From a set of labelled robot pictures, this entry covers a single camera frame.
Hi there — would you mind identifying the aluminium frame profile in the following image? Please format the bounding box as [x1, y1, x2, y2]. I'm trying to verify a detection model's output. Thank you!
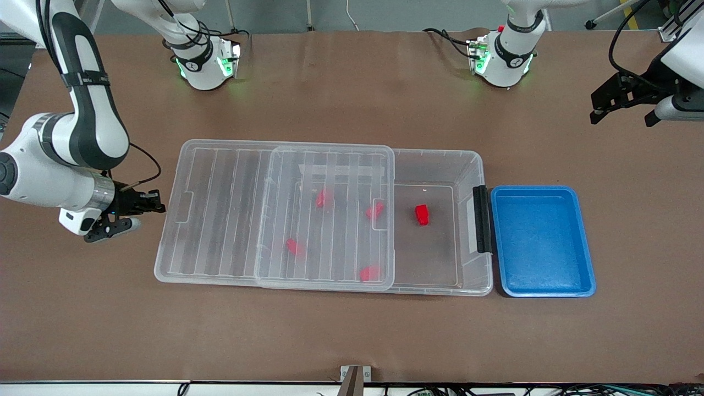
[657, 0, 695, 43]

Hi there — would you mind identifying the bundle of floor cables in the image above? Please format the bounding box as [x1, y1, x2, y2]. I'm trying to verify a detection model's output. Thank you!
[385, 383, 704, 396]

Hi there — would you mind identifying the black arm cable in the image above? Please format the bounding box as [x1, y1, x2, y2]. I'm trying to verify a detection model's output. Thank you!
[608, 0, 661, 89]
[33, 0, 162, 191]

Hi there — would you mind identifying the blue plastic tray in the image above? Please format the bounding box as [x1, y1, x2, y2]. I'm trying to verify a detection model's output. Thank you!
[489, 185, 597, 298]

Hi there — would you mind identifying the black box latch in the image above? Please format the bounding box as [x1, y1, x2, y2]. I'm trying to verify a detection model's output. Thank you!
[473, 185, 492, 254]

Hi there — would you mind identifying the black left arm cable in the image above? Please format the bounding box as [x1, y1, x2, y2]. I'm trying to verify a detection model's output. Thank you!
[608, 0, 661, 89]

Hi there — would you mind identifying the clear plastic storage box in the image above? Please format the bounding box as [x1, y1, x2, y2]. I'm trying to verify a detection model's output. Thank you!
[256, 144, 494, 296]

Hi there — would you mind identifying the clear plastic box lid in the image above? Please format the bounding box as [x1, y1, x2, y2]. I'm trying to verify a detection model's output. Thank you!
[154, 139, 395, 289]

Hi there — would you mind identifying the brown camera post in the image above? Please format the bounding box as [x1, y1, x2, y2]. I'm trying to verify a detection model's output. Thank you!
[340, 367, 365, 396]

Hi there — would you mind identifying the stand leg with caster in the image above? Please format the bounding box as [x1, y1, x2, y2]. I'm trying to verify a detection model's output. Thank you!
[585, 0, 661, 30]

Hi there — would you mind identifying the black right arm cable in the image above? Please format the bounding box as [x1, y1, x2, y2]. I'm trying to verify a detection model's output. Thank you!
[33, 0, 162, 191]

